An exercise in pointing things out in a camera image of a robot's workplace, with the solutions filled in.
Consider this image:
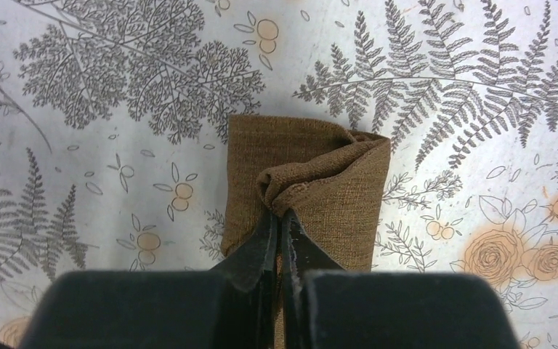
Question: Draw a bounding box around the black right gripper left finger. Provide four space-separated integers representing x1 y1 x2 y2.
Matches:
20 212 279 348

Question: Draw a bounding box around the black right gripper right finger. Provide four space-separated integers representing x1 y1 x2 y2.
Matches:
280 210 519 348

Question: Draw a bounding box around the brown cloth napkin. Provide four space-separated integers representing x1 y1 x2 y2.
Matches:
219 113 392 349

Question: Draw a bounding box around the floral patterned table mat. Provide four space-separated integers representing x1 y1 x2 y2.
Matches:
0 1 558 348

